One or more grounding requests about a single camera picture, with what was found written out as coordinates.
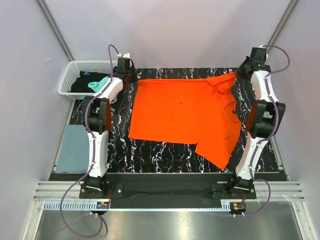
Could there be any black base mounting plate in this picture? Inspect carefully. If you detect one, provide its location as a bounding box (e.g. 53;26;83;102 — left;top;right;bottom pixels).
79;173;257;200

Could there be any right corner aluminium post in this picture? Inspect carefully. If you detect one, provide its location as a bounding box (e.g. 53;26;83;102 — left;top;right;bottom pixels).
251;0;301;76

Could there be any black t shirt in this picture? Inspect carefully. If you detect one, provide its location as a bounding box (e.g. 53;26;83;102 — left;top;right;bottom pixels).
70;71;108;93

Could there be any white plastic laundry basket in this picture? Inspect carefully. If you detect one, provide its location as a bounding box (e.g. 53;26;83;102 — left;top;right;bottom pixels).
58;60;117;100

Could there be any left corner aluminium post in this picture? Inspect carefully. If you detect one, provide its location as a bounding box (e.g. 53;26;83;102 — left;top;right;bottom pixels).
35;0;75;61

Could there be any teal t shirt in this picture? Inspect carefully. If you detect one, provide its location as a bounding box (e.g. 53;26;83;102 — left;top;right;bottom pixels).
87;76;109;93

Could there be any aluminium frame rail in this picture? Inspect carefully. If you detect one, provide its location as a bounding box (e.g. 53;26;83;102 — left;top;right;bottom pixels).
33;181;305;202

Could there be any orange t shirt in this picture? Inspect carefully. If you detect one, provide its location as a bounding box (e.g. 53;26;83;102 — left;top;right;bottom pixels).
128;72;242;169

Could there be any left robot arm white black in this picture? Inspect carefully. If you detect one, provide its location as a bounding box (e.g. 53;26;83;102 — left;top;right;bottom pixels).
80;54;137;198

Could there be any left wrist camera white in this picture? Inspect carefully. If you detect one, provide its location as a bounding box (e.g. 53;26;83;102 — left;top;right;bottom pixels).
117;53;131;59

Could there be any slotted cable duct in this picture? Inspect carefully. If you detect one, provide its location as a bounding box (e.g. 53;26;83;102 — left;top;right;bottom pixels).
44;199;240;212

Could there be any corner aluminium post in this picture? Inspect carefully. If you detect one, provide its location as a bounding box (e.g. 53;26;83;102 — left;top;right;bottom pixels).
251;0;301;76
35;0;75;61

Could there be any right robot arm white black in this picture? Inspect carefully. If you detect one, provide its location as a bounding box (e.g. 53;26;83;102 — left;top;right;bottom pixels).
226;45;286;199

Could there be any folded grey-blue t shirt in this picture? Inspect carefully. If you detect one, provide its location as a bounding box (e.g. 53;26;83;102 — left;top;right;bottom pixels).
55;125;93;173

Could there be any black marbled table mat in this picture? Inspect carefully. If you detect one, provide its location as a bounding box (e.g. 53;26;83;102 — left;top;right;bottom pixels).
68;67;280;173

